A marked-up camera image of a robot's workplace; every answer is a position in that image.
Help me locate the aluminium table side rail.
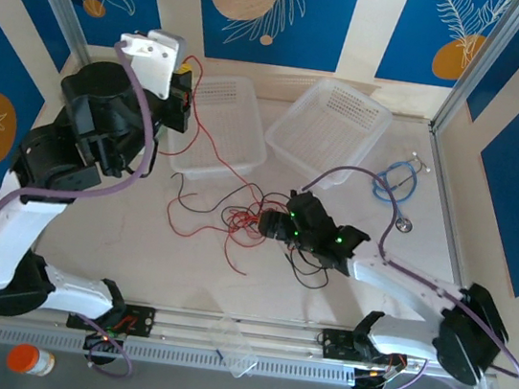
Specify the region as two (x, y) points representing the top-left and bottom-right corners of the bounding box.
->
(409, 121), (492, 292)

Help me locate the grey slotted cable duct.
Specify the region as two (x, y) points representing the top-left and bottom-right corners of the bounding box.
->
(0, 317), (357, 389)

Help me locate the aluminium mounting rail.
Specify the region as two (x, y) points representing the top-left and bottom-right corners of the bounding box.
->
(0, 281), (442, 388)

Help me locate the clear plastic box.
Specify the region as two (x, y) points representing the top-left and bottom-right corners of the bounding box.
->
(200, 313), (265, 382)

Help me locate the thin red cable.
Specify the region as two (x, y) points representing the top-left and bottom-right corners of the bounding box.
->
(145, 52), (288, 250)
(214, 194), (270, 278)

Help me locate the blue stethoscope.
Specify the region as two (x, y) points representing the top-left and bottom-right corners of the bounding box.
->
(364, 147), (435, 236)

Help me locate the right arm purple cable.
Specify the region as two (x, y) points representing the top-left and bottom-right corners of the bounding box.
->
(271, 159), (519, 389)

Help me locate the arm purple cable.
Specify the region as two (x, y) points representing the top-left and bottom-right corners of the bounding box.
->
(271, 159), (519, 389)
(0, 25), (180, 379)

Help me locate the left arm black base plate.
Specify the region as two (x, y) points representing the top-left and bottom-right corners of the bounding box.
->
(65, 294), (159, 340)

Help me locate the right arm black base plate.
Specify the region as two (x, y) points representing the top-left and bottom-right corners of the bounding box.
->
(317, 326), (412, 371)

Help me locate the white perforated plastic basket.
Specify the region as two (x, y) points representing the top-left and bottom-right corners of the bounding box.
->
(258, 71), (398, 198)
(160, 65), (279, 191)

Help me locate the orange lid bottle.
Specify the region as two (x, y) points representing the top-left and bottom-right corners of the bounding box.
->
(5, 341), (57, 379)

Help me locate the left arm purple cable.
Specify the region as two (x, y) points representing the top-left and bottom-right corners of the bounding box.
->
(0, 25), (180, 379)

